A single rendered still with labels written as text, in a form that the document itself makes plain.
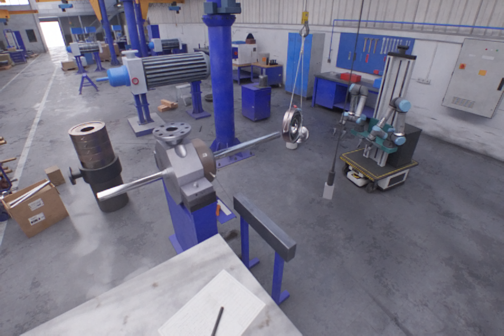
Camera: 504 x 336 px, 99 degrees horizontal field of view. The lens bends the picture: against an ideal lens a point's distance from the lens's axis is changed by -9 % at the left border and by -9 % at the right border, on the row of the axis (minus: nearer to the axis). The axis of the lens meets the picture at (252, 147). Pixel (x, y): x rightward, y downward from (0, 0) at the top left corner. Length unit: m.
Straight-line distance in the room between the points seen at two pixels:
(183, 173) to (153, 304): 0.75
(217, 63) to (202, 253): 2.59
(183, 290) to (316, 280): 1.41
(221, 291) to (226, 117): 2.75
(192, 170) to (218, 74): 2.11
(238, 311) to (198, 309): 0.20
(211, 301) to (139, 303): 0.36
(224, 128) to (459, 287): 3.33
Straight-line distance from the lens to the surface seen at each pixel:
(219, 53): 3.45
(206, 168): 1.75
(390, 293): 2.66
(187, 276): 1.47
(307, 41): 6.86
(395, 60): 3.39
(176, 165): 1.62
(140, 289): 1.51
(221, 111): 3.65
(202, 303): 1.38
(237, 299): 1.37
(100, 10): 15.40
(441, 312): 2.78
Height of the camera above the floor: 2.09
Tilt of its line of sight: 29 degrees down
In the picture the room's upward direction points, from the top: straight up
